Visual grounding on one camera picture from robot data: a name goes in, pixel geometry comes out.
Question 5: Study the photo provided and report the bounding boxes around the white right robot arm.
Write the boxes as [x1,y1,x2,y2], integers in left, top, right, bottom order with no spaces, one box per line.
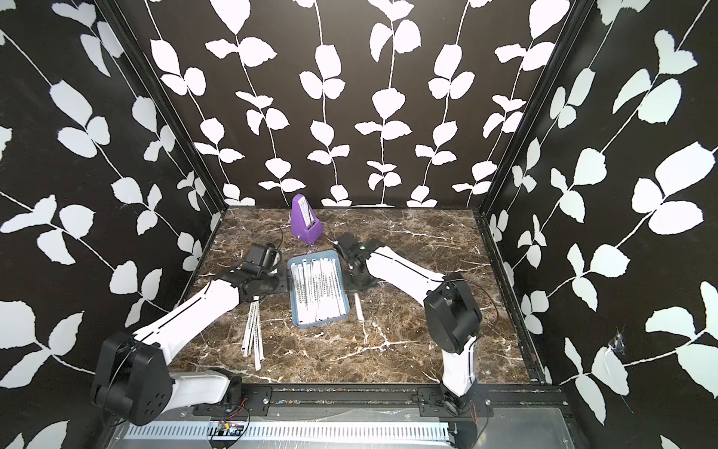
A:
[333,233,482,404]

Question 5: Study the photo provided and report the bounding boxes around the small green circuit board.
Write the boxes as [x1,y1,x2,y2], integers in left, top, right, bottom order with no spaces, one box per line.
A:
[211,421,248,440]

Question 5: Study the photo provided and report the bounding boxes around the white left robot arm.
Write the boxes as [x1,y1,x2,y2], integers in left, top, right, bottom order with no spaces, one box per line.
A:
[90,243,286,426]

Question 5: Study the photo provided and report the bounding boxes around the blue plastic storage box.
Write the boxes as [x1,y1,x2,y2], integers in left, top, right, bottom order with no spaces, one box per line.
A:
[287,250,350,329]

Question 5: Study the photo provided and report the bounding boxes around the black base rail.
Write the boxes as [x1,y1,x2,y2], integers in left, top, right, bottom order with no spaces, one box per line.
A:
[233,384,572,419]

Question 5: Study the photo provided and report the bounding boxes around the purple metronome-like object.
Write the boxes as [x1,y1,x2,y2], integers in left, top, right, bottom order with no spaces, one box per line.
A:
[291,194,323,245]

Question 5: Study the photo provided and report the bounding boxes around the black left corner post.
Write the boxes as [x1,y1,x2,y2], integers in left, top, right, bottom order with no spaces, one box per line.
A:
[96,0,227,213]

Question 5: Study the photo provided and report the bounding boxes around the black corner frame post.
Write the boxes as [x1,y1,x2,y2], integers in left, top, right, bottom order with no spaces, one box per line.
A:
[479,0,596,214]

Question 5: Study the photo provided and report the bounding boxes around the white slotted cable duct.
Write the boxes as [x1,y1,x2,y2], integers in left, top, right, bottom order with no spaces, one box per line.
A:
[123,421,452,445]

